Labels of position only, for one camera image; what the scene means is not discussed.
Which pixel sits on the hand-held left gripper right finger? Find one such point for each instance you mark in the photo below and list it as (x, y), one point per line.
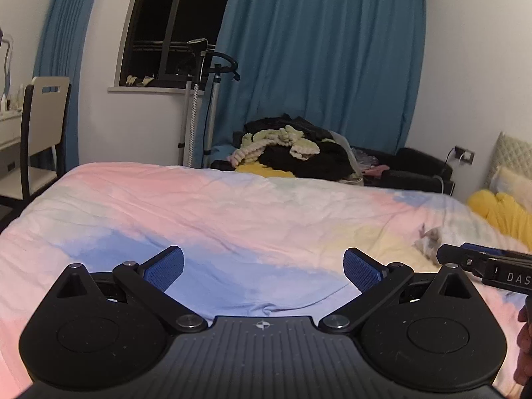
(362, 270)

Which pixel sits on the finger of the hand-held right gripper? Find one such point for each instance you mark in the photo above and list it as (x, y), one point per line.
(461, 257)
(494, 251)

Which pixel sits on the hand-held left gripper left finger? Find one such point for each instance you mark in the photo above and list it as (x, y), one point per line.
(164, 270)

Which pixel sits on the pile of dark clothes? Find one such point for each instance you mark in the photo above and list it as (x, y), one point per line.
(324, 162)

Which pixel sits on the person's right hand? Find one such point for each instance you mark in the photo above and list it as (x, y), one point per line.
(525, 341)

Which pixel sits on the yellow plush toy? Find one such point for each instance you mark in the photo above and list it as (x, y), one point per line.
(503, 212)

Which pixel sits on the pastel tie-dye blanket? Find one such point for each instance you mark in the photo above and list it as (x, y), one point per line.
(208, 216)

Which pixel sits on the pale yellow pillow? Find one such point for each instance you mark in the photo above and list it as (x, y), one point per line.
(515, 183)

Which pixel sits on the pink cloth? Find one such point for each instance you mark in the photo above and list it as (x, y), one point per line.
(376, 170)

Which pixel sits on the black sofa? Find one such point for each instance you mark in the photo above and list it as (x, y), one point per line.
(415, 166)

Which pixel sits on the quilted beige headboard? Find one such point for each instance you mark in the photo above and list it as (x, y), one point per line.
(513, 149)

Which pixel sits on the clear crumpled plastic bag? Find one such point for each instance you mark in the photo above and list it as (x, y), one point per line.
(368, 158)

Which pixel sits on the light blue cloth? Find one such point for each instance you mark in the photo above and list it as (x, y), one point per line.
(220, 153)

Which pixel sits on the yellow cloth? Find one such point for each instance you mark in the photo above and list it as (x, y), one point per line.
(257, 170)

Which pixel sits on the garment steamer stand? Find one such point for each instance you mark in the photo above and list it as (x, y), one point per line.
(193, 133)

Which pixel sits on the green fluffy garment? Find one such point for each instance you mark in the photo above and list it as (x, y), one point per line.
(270, 137)

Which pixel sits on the beige black chair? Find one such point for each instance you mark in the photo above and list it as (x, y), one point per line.
(48, 124)

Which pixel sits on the pale yellow gloves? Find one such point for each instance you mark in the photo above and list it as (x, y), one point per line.
(139, 81)

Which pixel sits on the white dressing table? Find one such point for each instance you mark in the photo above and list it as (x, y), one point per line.
(10, 133)

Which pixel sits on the wide blue curtain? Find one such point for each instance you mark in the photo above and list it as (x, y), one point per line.
(324, 50)

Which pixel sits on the narrow blue curtain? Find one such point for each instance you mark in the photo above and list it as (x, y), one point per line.
(62, 41)

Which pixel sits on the dark framed window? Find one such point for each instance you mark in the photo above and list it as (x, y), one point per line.
(195, 8)

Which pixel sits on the black wall socket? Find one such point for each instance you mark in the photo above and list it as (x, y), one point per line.
(465, 156)

